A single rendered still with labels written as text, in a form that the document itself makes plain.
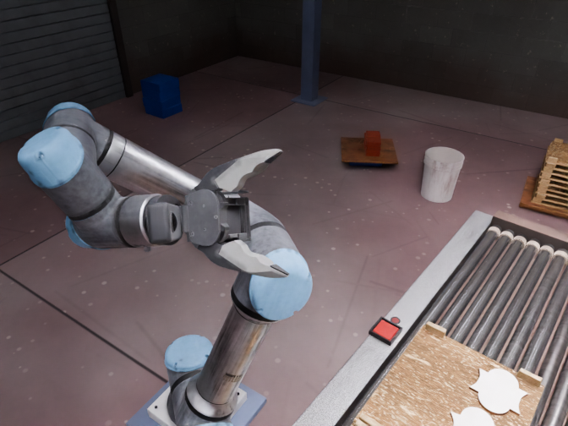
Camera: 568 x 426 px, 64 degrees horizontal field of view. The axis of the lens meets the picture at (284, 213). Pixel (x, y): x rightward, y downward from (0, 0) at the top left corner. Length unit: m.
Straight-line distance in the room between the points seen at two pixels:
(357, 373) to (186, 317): 1.61
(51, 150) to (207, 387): 0.59
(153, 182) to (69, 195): 0.18
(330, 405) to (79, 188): 0.90
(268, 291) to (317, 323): 1.96
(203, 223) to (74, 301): 2.57
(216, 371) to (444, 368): 0.70
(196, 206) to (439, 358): 1.01
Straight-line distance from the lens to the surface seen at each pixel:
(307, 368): 2.54
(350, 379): 1.37
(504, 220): 2.07
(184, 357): 1.15
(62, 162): 0.65
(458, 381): 1.41
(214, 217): 0.58
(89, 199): 0.67
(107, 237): 0.69
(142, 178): 0.80
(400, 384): 1.36
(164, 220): 0.53
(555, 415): 1.47
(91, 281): 3.24
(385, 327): 1.49
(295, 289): 0.82
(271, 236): 0.85
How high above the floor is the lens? 2.01
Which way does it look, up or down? 34 degrees down
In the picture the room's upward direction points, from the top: straight up
